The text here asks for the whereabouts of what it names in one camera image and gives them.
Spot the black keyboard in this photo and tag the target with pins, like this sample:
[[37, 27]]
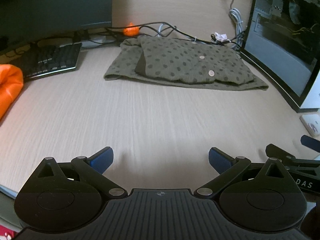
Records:
[[47, 61]]

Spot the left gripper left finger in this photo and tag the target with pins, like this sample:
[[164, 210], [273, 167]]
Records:
[[62, 197]]

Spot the orange pumpkin figurine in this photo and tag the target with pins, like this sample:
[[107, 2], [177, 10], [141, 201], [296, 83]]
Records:
[[131, 30]]

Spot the black computer monitor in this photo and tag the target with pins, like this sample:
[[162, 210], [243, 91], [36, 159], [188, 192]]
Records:
[[24, 21]]

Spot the crumpled white paper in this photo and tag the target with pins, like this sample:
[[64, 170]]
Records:
[[221, 37]]

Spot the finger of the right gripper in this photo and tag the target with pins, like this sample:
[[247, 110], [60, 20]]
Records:
[[273, 151], [310, 143]]

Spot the olive polka dot sweater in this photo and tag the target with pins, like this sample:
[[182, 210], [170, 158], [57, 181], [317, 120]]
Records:
[[181, 63]]

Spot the white small device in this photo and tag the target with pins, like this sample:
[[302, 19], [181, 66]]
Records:
[[311, 123]]

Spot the orange fabric bag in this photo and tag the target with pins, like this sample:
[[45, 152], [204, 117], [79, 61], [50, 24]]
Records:
[[11, 79]]

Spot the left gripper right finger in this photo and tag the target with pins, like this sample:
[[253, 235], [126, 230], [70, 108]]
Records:
[[260, 197]]

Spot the black computer tower case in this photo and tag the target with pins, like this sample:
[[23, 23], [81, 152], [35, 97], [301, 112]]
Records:
[[282, 40]]

